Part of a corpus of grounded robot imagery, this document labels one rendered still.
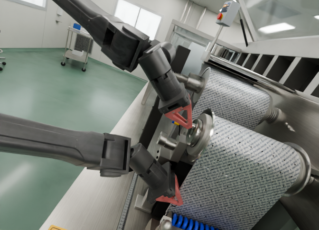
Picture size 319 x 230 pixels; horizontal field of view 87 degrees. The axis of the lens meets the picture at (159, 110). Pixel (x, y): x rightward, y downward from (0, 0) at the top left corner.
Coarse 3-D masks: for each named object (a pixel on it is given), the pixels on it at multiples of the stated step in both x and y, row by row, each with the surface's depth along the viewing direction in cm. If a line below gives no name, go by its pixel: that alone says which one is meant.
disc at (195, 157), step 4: (204, 112) 46; (208, 112) 43; (212, 112) 41; (212, 116) 40; (212, 120) 39; (212, 124) 38; (212, 128) 38; (208, 132) 38; (212, 132) 37; (208, 136) 37; (208, 140) 37; (204, 144) 38; (200, 148) 39; (204, 148) 37; (200, 152) 38; (188, 156) 45; (192, 156) 42; (196, 156) 40; (200, 156) 39; (188, 160) 44; (192, 160) 41; (196, 160) 40
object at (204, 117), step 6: (204, 114) 44; (204, 120) 42; (204, 126) 40; (204, 132) 39; (204, 138) 39; (198, 144) 39; (192, 150) 42; (198, 150) 40; (300, 162) 41; (300, 168) 40; (300, 174) 40
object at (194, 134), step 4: (196, 120) 44; (200, 120) 43; (196, 124) 43; (200, 124) 42; (196, 128) 41; (200, 128) 41; (188, 132) 46; (192, 132) 43; (196, 132) 41; (200, 132) 41; (188, 136) 45; (192, 136) 42; (196, 136) 41; (188, 140) 43; (192, 140) 41; (196, 140) 41; (188, 144) 43; (192, 144) 42
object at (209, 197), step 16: (192, 176) 42; (208, 176) 41; (224, 176) 41; (192, 192) 43; (208, 192) 43; (224, 192) 42; (240, 192) 42; (256, 192) 42; (176, 208) 46; (192, 208) 45; (208, 208) 45; (224, 208) 44; (240, 208) 44; (256, 208) 44; (208, 224) 47; (224, 224) 47; (240, 224) 46
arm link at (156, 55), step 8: (152, 48) 37; (160, 48) 35; (144, 56) 35; (152, 56) 33; (160, 56) 34; (144, 64) 34; (152, 64) 34; (160, 64) 34; (168, 64) 36; (144, 72) 36; (152, 72) 35; (160, 72) 35
